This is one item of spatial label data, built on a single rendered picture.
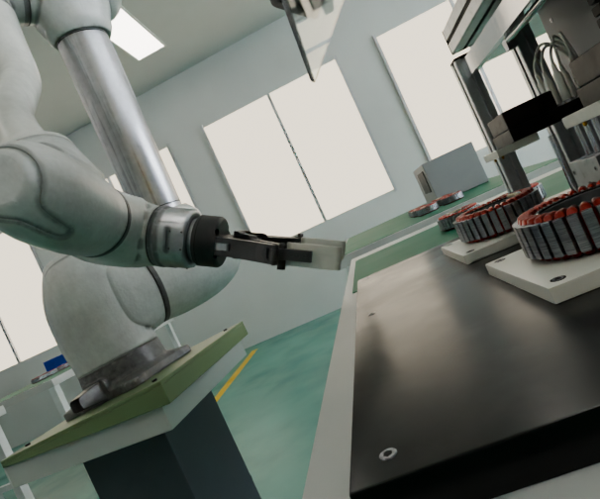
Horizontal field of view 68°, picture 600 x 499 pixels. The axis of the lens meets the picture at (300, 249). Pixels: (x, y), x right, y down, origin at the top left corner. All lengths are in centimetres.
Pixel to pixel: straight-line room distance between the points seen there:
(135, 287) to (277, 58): 479
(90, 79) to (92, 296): 42
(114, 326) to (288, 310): 451
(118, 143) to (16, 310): 596
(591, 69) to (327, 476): 36
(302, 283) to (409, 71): 265
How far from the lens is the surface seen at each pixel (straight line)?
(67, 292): 86
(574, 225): 37
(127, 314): 86
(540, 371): 25
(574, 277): 34
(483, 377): 27
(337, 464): 29
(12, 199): 51
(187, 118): 562
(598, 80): 44
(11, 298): 686
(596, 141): 69
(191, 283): 91
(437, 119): 527
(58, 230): 54
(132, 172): 95
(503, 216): 59
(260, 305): 534
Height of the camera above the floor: 88
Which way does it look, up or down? 1 degrees down
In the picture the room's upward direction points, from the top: 25 degrees counter-clockwise
